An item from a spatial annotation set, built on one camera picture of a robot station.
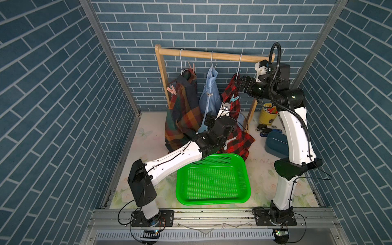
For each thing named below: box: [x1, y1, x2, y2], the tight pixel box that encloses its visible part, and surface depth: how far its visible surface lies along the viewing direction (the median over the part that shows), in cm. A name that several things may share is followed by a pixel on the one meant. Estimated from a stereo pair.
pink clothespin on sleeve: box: [166, 84, 178, 96], surface depth 69 cm
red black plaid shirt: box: [217, 73, 256, 161], surface depth 86 cm
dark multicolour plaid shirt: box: [164, 68, 204, 153], surface depth 83 cm
